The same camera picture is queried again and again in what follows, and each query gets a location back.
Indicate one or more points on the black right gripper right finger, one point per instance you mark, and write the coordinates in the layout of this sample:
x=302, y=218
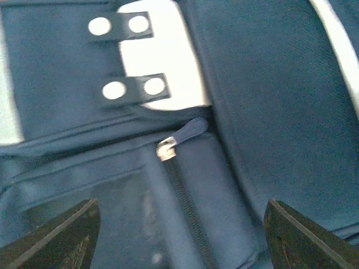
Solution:
x=296, y=241

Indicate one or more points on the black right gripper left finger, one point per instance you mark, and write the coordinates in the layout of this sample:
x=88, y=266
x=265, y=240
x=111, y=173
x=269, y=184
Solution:
x=66, y=241

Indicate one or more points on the navy blue student backpack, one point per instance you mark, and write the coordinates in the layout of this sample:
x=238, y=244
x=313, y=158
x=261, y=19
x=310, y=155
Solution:
x=285, y=128

